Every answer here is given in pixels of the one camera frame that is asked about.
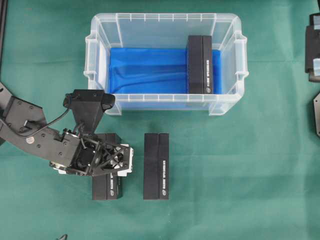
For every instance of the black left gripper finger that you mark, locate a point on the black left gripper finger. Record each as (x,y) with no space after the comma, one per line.
(125,160)
(62,171)

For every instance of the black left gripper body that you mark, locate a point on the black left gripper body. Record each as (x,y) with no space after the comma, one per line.
(94,158)

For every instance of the black realsense box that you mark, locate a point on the black realsense box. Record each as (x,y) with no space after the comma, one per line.
(200,72)
(156,179)
(107,187)

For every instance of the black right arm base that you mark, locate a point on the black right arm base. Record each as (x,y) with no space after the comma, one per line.
(316,107)

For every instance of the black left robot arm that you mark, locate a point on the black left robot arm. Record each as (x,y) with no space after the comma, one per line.
(69,142)

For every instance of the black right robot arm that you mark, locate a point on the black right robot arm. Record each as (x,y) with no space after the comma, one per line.
(312,48)

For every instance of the blue cloth bin liner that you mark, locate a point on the blue cloth bin liner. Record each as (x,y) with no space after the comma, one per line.
(154,71)

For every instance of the clear plastic storage bin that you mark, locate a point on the clear plastic storage bin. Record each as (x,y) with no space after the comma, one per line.
(168,31)

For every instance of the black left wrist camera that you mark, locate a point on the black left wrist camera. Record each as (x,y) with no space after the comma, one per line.
(88,107)

